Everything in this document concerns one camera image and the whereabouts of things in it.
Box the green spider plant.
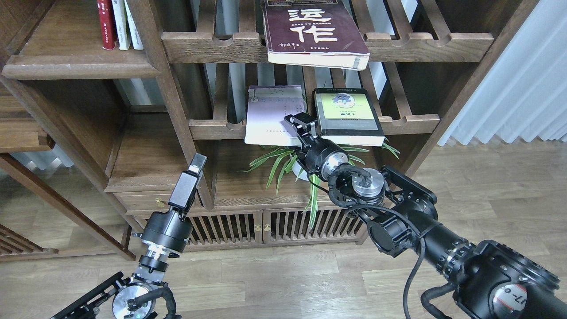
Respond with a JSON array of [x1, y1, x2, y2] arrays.
[[240, 138, 401, 230]]

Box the brass drawer knob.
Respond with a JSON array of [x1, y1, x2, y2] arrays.
[[155, 198, 166, 208]]

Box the white plant pot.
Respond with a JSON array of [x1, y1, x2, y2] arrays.
[[292, 162, 309, 181]]

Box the green and black book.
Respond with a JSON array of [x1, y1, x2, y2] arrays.
[[314, 88, 385, 147]]

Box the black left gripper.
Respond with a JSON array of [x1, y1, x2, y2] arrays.
[[132, 154, 207, 258]]

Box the white curtain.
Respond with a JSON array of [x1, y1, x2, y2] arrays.
[[438, 0, 567, 146]]

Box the pale lavender white book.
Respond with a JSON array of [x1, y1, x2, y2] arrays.
[[244, 85, 306, 147]]

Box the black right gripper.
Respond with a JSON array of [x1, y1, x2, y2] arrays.
[[284, 113, 349, 180]]

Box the maroon book white characters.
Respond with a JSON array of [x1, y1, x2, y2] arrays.
[[260, 0, 370, 70]]

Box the white teal upright book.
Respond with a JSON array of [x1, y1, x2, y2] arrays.
[[125, 1, 144, 50]]

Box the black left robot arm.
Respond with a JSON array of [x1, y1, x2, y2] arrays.
[[54, 153, 206, 319]]

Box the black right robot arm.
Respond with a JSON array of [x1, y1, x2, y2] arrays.
[[284, 113, 566, 319]]

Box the dark wooden bookshelf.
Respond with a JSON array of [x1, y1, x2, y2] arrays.
[[1, 0, 537, 248]]

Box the red upright book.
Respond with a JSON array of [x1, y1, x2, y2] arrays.
[[97, 0, 116, 50]]

